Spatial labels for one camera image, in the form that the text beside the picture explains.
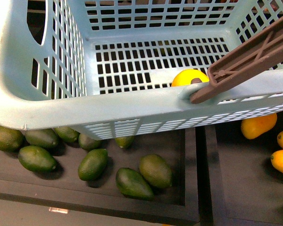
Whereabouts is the light blue plastic basket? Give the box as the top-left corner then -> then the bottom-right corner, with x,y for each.
0,0 -> 283,139

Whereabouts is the green avocado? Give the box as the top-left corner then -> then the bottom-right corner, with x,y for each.
0,126 -> 24,152
78,148 -> 108,181
139,154 -> 173,189
18,145 -> 57,172
78,133 -> 102,151
116,168 -> 154,201
54,126 -> 80,143
115,136 -> 134,149
25,129 -> 59,149

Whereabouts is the yellow lemon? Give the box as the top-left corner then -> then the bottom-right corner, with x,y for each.
171,69 -> 209,87

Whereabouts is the brown basket handle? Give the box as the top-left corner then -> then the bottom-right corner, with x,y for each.
190,16 -> 283,104

